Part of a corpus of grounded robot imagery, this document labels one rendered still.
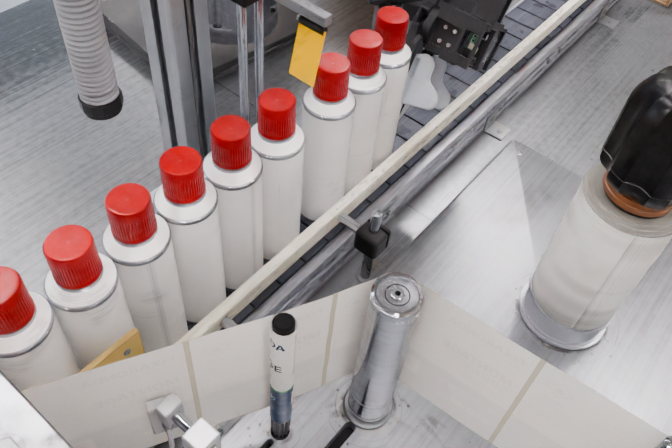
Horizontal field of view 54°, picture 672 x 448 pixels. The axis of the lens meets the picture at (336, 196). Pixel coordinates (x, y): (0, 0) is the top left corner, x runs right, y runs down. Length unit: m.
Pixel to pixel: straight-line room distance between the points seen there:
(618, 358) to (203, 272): 0.42
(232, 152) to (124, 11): 0.60
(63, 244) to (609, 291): 0.45
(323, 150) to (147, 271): 0.22
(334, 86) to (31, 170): 0.45
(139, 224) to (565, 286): 0.38
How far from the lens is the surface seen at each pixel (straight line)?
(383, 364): 0.52
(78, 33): 0.53
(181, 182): 0.52
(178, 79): 0.67
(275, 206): 0.63
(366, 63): 0.65
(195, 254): 0.57
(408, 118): 0.88
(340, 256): 0.75
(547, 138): 0.99
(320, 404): 0.63
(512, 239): 0.77
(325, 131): 0.63
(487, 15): 0.75
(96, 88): 0.56
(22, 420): 0.36
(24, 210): 0.86
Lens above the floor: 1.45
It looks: 48 degrees down
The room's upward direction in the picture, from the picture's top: 7 degrees clockwise
